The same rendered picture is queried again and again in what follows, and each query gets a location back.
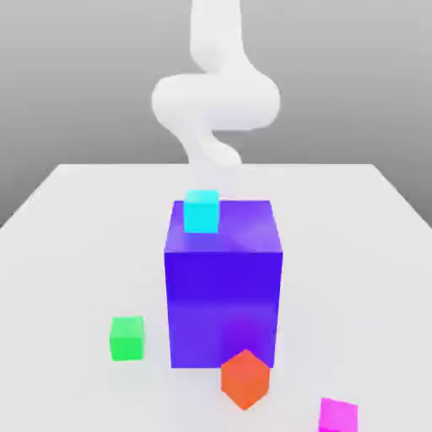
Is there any small magenta cube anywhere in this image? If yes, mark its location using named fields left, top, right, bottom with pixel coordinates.
left=317, top=397, right=359, bottom=432

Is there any small cyan cube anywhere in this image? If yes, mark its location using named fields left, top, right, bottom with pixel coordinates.
left=183, top=189, right=221, bottom=235

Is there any small green cube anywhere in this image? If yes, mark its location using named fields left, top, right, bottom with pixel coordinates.
left=109, top=315, right=146, bottom=363

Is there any large blue box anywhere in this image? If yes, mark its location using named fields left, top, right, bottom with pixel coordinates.
left=164, top=199, right=284, bottom=370

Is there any small orange cube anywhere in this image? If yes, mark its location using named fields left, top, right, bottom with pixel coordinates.
left=220, top=348, right=272, bottom=412

